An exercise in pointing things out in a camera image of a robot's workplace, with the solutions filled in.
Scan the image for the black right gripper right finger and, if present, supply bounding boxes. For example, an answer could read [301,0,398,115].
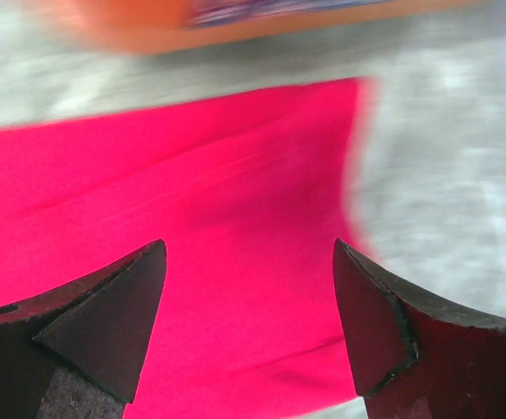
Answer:
[332,241,506,418]

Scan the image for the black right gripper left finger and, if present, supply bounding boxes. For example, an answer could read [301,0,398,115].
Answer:
[0,240,167,418]

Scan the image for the bright red t shirt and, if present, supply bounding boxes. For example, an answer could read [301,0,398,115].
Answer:
[0,79,374,418]

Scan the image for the orange plastic basket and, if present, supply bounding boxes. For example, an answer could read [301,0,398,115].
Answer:
[23,0,467,54]

